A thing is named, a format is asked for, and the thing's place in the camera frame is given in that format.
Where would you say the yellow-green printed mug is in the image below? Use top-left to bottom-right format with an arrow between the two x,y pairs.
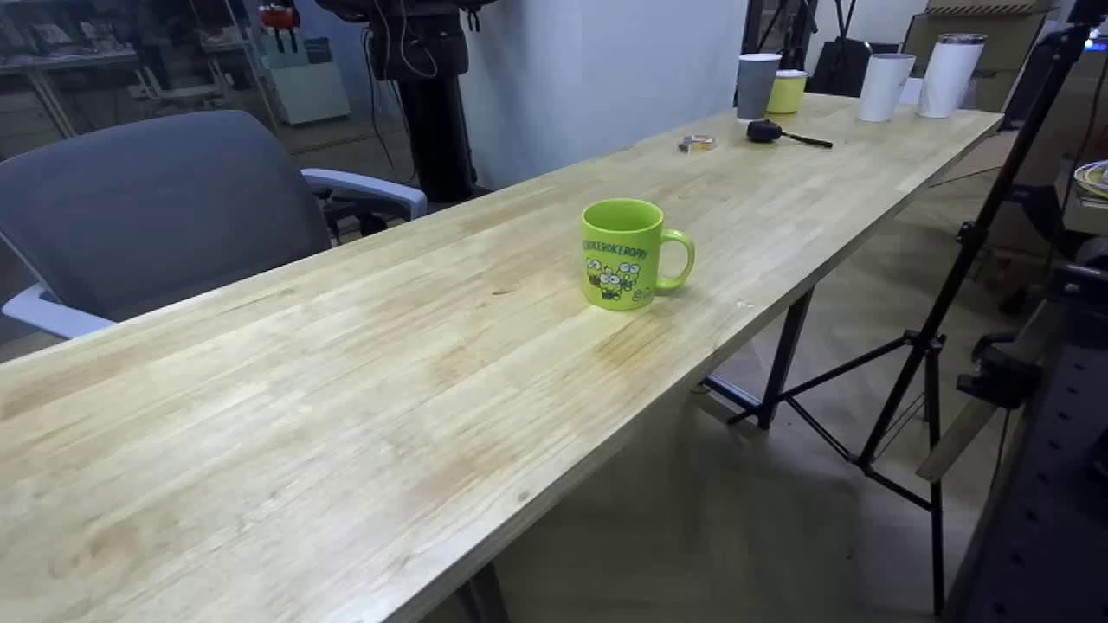
578,196 -> 699,316

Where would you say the small yellow cup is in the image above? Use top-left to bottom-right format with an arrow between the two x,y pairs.
766,67 -> 810,118

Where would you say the black stand with cables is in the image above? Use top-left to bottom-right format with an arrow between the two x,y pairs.
315,0 -> 498,212

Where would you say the black tripod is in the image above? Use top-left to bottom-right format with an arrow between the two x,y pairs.
701,0 -> 1108,619

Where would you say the black brush with handle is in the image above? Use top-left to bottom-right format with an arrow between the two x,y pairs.
743,115 -> 839,152

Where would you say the grey office chair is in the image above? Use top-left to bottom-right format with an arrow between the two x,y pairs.
0,106 -> 432,341

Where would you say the wooden plank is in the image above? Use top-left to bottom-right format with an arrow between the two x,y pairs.
915,395 -> 1004,485

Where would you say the black bag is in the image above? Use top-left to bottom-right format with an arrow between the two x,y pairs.
810,33 -> 877,99

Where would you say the black perforated table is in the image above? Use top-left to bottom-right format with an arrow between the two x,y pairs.
951,260 -> 1108,623

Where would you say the grey cup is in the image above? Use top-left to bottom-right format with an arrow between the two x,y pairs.
735,47 -> 787,122

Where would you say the round yellowish plate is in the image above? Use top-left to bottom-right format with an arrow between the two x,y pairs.
1071,155 -> 1108,203

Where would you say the cardboard box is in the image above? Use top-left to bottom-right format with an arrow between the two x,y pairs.
902,0 -> 1058,115

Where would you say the black clamp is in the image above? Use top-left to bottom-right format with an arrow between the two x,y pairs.
951,332 -> 1049,412

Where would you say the dark background shelf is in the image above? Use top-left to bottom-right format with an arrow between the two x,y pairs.
0,0 -> 252,143

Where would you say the black table leg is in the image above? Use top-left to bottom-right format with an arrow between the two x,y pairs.
755,288 -> 816,433
453,560 -> 511,623

